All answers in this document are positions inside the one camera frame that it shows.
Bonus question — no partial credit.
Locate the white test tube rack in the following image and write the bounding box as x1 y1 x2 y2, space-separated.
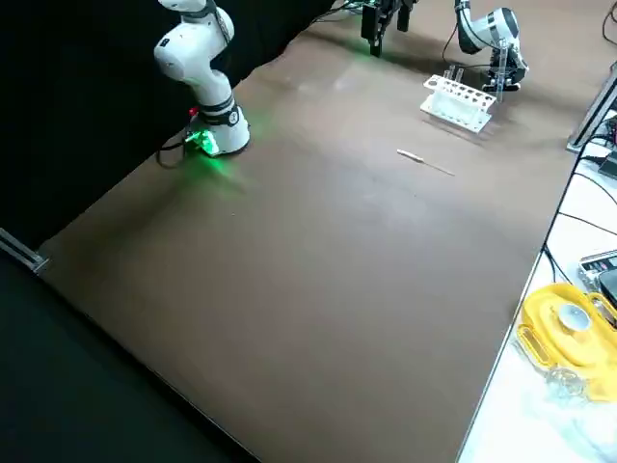
418 72 498 134

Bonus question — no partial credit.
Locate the grey box with labels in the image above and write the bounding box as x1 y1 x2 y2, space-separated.
577 249 617 290

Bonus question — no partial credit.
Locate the black device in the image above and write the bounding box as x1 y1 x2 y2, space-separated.
597 269 617 310

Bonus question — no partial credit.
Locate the yellow plastic tray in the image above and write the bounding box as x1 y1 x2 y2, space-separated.
517 283 617 404

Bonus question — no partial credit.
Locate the white round dish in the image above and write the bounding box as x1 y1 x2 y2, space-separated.
556 303 593 334

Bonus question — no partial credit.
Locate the clear glass flask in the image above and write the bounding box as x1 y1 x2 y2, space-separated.
544 365 588 400

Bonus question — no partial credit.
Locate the black base cable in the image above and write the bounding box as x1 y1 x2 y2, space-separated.
308 0 367 23
156 136 195 170

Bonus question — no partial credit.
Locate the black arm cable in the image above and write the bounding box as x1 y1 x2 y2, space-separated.
442 0 493 71

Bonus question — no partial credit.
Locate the aluminium camera post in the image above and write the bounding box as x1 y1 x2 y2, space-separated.
565 71 617 153

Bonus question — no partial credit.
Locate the aluminium frame post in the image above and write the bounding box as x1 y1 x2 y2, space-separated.
0 228 50 274

